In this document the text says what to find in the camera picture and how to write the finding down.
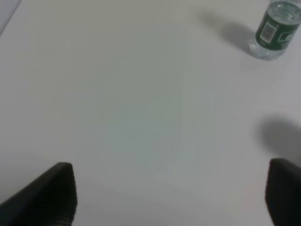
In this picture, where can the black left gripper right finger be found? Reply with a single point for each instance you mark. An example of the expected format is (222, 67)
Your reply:
(283, 192)

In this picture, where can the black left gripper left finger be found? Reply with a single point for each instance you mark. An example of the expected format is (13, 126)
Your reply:
(49, 200)

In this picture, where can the clear bottle green label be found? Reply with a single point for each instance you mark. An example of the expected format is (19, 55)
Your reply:
(280, 22)

